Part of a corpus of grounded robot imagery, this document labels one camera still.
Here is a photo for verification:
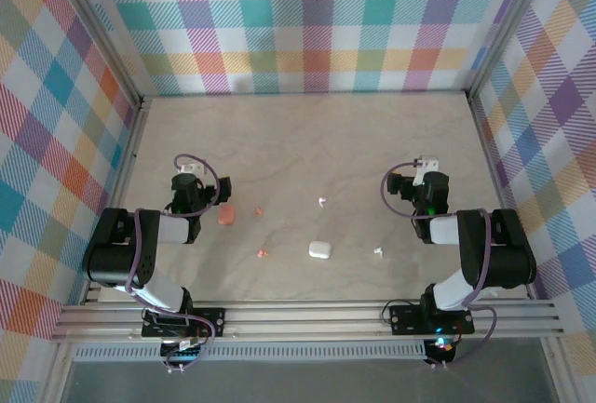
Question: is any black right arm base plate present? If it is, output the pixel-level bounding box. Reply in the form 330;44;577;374
388;302;476;335

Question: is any grey slotted cable duct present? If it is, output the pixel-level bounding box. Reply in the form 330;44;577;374
73;340;428;363

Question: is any aluminium table side rail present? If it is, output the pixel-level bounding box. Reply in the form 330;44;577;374
79;95;153;305

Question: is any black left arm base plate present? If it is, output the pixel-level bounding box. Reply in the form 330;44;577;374
142;307;228;338

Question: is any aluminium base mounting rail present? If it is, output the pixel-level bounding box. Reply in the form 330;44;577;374
49;298;565;344

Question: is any aluminium frame post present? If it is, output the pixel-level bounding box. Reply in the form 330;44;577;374
465;0;558;97
48;0;146;102

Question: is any white earbud charging case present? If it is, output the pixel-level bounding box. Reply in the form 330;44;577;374
308;240;332;261

